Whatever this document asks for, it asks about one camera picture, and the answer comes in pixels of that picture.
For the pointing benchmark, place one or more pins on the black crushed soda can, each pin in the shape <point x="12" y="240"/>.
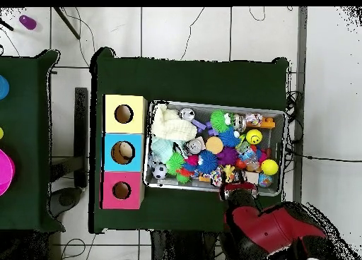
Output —
<point x="195" y="146"/>

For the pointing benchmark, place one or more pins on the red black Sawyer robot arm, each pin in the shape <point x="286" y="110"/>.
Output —
<point x="263" y="226"/>

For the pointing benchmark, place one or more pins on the shallow clear mesh bin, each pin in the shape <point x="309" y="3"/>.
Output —
<point x="278" y="158"/>

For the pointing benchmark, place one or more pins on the wooden box with three holes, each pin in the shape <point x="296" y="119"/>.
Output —
<point x="124" y="127"/>

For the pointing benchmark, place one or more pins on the yellow duck plush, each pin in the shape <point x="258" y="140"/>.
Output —
<point x="228" y="171"/>

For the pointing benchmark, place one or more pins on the purple spiky ball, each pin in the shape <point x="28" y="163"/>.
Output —
<point x="227" y="156"/>

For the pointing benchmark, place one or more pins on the plain yellow ball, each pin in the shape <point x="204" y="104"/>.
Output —
<point x="269" y="167"/>

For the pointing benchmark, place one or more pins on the toy hamburger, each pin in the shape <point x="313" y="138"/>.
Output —
<point x="214" y="145"/>

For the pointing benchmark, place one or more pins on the blue fuzzy toy with eyes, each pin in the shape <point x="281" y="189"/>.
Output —
<point x="229" y="138"/>

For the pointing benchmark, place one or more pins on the yellow smiley face ball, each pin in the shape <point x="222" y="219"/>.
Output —
<point x="254" y="136"/>

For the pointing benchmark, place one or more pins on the green fuzzy toy with eyes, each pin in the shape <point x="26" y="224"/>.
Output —
<point x="218" y="120"/>

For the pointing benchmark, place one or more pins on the small black white soccer ball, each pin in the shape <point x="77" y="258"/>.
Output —
<point x="160" y="171"/>

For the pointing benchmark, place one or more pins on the silver crushed can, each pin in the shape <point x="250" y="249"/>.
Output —
<point x="187" y="114"/>

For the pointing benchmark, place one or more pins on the cream waffle cloth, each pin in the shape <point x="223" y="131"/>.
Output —
<point x="172" y="125"/>

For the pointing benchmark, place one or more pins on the black upright panel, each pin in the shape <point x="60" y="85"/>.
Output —
<point x="81" y="130"/>

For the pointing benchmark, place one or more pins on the dark green side table cloth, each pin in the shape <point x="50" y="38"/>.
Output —
<point x="25" y="101"/>

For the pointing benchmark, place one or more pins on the magenta plastic bowl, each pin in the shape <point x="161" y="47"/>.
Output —
<point x="5" y="172"/>

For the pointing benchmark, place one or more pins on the black rod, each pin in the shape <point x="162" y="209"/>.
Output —
<point x="66" y="22"/>

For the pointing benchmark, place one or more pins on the small yellow ball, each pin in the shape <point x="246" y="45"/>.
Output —
<point x="1" y="133"/>

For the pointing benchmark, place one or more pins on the blue plastic cup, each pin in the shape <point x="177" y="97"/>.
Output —
<point x="3" y="87"/>

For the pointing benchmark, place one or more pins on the purple bottle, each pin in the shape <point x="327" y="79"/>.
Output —
<point x="27" y="22"/>

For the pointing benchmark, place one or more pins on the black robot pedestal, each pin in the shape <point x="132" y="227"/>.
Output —
<point x="183" y="246"/>

